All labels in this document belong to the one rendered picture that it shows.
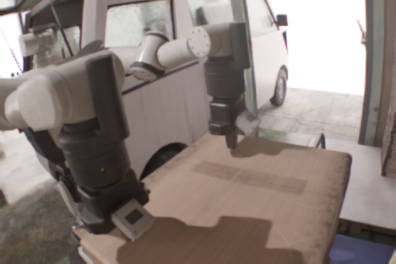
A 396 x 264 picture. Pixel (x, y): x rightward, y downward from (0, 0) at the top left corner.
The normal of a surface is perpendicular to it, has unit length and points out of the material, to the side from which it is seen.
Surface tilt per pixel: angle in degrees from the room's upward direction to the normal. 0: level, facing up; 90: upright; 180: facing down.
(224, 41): 90
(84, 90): 90
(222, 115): 90
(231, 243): 0
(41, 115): 90
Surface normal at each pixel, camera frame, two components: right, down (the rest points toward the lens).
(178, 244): -0.13, -0.92
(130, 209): 0.29, -0.73
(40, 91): -0.41, 0.40
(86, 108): 0.90, 0.05
